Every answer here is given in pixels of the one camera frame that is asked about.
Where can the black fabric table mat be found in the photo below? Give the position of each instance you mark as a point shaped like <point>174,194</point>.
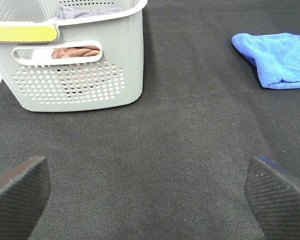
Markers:
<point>172,165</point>

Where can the yellow tape strip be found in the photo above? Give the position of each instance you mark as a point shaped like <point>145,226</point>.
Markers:
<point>28,33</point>

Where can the grey-blue towel in basket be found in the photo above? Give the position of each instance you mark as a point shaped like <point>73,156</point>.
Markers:
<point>67,13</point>

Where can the blue folded towel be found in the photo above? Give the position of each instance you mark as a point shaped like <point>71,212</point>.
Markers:
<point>275,56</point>

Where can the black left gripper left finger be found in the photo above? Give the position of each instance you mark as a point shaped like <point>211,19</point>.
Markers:
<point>24,192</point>

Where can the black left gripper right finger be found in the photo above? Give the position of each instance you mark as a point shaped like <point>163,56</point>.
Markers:
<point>273,194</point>

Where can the grey perforated plastic basket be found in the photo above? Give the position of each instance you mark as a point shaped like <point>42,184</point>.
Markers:
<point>112,78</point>

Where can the brown towel in basket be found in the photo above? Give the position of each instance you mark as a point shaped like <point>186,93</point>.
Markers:
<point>75,52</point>

